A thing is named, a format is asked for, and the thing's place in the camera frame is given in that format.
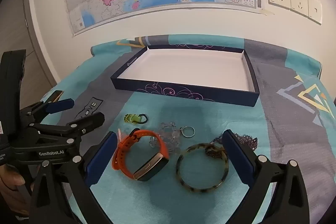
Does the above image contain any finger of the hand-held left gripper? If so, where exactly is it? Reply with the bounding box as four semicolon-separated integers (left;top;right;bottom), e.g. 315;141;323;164
29;112;105;140
21;90;74;122

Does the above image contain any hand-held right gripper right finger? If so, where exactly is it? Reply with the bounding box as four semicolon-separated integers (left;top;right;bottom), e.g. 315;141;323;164
223;130;309;224

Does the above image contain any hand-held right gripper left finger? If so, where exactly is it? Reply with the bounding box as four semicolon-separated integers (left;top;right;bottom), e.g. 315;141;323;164
29;132;118;224

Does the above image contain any purple beaded bracelet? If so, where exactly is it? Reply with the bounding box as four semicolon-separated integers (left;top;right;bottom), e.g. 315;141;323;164
209;133;259;159

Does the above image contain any tortoiseshell bangle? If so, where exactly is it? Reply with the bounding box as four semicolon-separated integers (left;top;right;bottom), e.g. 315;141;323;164
176;143;230;191

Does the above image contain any orange smartwatch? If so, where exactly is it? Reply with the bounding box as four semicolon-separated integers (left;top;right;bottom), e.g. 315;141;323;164
112;129;170;182

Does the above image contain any clear crystal bead bracelet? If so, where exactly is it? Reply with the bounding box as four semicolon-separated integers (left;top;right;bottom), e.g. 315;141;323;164
149;122;183;154

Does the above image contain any navy shallow box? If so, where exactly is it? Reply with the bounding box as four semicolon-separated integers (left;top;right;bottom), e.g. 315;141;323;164
110;45;260;107

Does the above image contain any person's left hand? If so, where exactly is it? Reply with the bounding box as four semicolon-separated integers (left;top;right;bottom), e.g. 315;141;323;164
0;164;26;190

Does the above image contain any teal grey printed blanket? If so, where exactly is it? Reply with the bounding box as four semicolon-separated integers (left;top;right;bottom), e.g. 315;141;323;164
39;34;336;224

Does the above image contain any grey door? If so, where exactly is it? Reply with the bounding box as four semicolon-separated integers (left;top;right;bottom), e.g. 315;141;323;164
0;0;62;90

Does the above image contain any silver ring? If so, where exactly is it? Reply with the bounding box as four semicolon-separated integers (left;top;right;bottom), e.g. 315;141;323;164
180;126;195;138

